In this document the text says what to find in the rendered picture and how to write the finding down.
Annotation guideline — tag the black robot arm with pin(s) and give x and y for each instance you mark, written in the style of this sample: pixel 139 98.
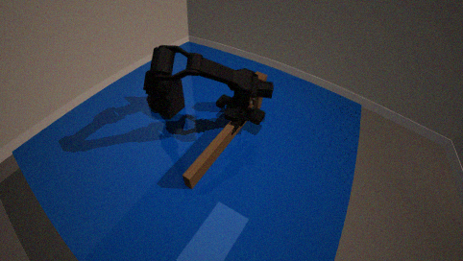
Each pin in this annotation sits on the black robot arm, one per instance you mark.
pixel 243 82

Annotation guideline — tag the brown wooden post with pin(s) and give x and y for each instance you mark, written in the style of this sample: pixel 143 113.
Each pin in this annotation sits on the brown wooden post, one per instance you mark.
pixel 257 102

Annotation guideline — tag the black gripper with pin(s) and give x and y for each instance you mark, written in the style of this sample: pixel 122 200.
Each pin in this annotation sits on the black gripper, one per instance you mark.
pixel 254 115

